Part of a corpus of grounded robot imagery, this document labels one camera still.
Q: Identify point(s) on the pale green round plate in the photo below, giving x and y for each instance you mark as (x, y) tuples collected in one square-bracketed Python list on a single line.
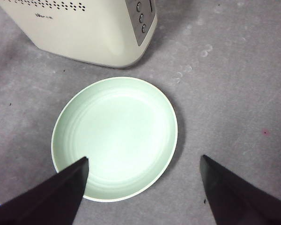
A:
[(121, 131)]

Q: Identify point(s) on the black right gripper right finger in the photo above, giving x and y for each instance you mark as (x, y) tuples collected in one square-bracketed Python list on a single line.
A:
[(236, 201)]

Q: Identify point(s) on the cream two-slot toaster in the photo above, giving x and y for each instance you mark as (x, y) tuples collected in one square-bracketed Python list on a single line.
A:
[(89, 35)]

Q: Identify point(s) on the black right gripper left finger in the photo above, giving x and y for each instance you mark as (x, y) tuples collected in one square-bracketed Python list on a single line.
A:
[(49, 201)]

